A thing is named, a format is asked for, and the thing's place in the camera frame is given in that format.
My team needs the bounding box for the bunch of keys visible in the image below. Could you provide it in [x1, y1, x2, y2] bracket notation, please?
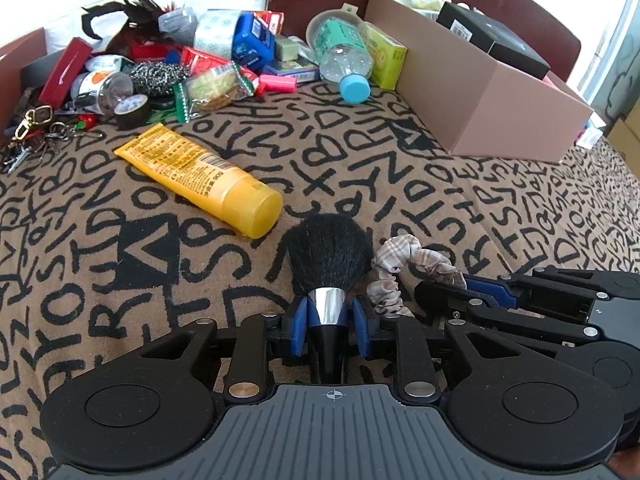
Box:
[2, 104, 106, 174]

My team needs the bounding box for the red packet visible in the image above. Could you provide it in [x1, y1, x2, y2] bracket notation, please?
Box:
[179, 45, 237, 74]

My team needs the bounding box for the pink highlighter pen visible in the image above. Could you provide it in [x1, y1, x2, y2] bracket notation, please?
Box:
[257, 73, 299, 96]

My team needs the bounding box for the steel wool scrubber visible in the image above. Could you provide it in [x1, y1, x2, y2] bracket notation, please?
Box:
[128, 61, 194, 97]

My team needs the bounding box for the dark red flat box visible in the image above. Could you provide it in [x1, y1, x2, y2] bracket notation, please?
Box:
[38, 37, 95, 110]

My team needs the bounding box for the black makeup brush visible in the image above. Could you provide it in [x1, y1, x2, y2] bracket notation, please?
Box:
[283, 213, 375, 386]

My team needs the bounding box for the red and white small carton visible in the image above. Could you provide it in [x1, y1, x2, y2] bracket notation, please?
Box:
[252, 9, 286, 37]

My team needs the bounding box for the jar with orange label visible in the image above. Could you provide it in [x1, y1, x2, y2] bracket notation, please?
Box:
[70, 70, 135, 119]

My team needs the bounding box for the brown cardboard carton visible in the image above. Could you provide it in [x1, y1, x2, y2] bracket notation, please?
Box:
[607, 117, 640, 172]

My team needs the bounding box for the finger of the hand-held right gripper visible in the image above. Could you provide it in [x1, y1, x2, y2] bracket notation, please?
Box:
[466, 265, 640, 311]
[414, 280, 601, 348]

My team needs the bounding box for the blue plastic box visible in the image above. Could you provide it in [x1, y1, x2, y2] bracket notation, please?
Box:
[232, 12, 277, 72]

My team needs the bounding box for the small olive green box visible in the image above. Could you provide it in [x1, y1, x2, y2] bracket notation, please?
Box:
[273, 37, 300, 62]

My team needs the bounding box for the yellow cream tube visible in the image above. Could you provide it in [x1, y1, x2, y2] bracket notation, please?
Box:
[113, 123, 285, 239]

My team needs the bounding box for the dark feather duster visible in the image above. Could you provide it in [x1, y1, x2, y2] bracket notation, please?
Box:
[81, 0, 177, 57]

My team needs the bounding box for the clear bottle with green label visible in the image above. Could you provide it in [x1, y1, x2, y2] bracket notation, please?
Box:
[314, 16, 374, 105]

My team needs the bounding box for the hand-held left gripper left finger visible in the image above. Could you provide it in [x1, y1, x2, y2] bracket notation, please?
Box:
[140, 297, 309, 405]

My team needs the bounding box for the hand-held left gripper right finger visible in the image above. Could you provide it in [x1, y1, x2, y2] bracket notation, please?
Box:
[352, 297, 532, 405]

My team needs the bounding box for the clear plastic cup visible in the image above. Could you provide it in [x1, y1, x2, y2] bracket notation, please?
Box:
[305, 3, 364, 52]

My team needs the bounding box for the black tape roll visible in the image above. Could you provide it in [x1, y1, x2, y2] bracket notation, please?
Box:
[113, 93, 151, 130]

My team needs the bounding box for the brown cardboard box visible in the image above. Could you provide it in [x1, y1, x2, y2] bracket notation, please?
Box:
[363, 0, 595, 164]

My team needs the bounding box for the pale green patterned tape roll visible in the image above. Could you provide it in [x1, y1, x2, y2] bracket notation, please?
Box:
[193, 8, 247, 61]

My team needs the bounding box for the white bedding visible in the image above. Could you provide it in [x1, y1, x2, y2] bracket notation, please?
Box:
[0, 0, 273, 53]

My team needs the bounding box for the yellow-green small carton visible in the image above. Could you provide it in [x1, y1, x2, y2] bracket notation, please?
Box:
[360, 22, 409, 92]

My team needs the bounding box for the letter printed blanket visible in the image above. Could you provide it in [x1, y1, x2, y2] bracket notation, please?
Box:
[0, 77, 640, 480]

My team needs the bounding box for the plaid fabric scrunchie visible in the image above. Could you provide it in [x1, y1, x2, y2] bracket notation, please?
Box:
[367, 235, 469, 319]

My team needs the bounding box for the black flat box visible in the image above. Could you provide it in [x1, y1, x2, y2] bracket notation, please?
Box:
[436, 1, 551, 80]

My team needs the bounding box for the green snack packet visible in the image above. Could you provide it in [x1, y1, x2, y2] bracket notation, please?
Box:
[173, 61, 260, 124]

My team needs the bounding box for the blue card pack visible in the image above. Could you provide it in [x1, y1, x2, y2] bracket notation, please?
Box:
[260, 57, 321, 84]

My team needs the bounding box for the clear plastic lidded container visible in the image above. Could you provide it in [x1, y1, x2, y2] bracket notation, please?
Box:
[158, 6, 199, 34]

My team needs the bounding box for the white bottle with green label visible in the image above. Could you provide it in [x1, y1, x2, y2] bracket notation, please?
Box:
[84, 54, 134, 74]

